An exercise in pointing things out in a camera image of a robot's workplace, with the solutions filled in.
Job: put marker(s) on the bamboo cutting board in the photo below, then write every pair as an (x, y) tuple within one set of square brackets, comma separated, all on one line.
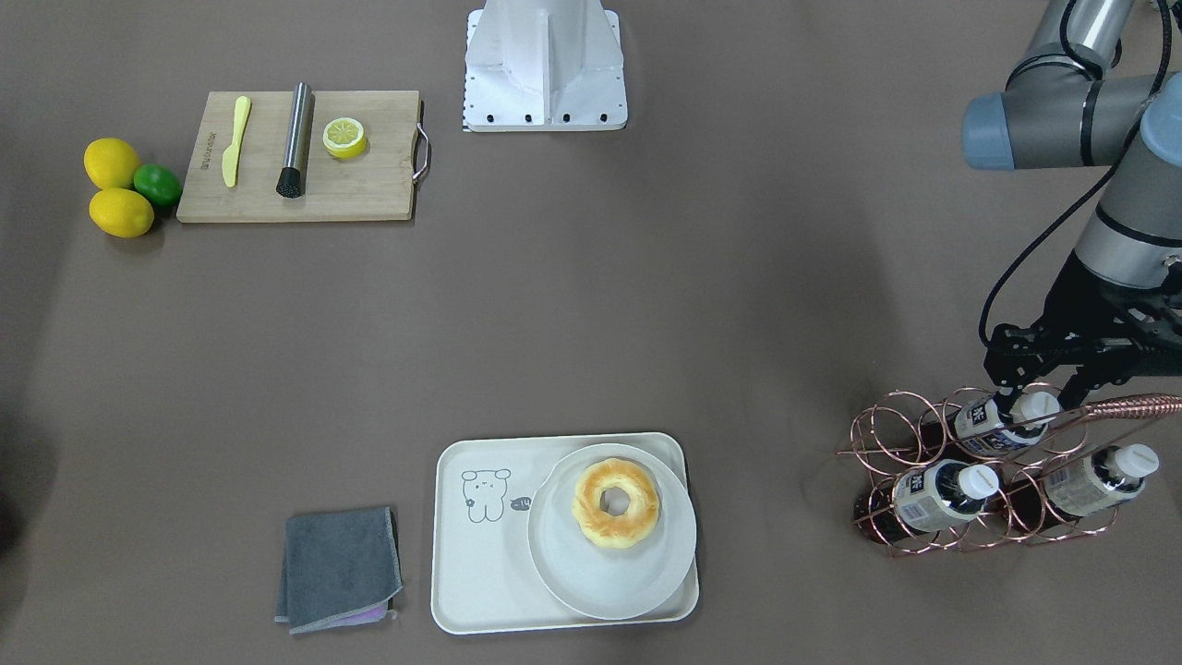
[(377, 186)]

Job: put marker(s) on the yellow plastic knife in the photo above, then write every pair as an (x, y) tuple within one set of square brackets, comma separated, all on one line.
[(231, 154)]

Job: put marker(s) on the tea bottle of rack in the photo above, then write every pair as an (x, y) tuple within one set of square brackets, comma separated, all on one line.
[(991, 427)]

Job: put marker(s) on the green lime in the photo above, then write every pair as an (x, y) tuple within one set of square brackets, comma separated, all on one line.
[(158, 184)]

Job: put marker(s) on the copper wire bottle rack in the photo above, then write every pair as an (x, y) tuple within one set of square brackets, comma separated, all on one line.
[(905, 432)]

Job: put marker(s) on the upper yellow lemon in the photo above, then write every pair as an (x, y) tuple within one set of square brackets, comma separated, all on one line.
[(111, 163)]

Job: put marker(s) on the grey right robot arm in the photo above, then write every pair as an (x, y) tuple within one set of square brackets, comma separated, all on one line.
[(1061, 107)]

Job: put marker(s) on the yellow lemon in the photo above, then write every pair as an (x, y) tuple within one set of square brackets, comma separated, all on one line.
[(111, 163), (122, 213)]

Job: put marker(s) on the lower yellow lemon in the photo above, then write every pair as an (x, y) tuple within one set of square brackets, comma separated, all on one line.
[(122, 213)]

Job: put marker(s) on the tea bottle front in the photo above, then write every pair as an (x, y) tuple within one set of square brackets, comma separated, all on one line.
[(946, 494), (1089, 485)]

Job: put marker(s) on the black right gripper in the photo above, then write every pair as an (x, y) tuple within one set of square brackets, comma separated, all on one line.
[(1092, 288)]

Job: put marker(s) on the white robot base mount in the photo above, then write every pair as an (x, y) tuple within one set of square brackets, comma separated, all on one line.
[(544, 66)]

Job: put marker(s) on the steel muddler black tip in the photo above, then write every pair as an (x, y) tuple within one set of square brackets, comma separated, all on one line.
[(291, 179)]

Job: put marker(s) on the white round plate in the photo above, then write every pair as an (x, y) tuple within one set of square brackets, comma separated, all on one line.
[(610, 584)]

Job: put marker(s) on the half lemon slice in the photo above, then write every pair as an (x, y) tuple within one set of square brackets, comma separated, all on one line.
[(344, 138)]

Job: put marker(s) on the folded grey cloth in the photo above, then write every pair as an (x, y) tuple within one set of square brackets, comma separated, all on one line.
[(339, 569)]

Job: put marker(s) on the glazed donut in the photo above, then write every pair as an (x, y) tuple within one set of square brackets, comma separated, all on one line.
[(607, 530)]

